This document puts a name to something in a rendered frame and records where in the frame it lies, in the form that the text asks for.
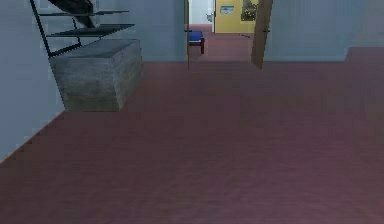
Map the black metal shelf rack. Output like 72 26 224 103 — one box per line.
29 0 136 59

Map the brown wooden room door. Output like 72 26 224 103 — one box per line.
250 0 275 71

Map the dark green framed wall picture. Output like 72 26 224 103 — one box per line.
240 0 259 22

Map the grey wooden box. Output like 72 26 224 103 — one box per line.
49 38 144 113

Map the blue seat stool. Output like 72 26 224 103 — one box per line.
188 30 206 55

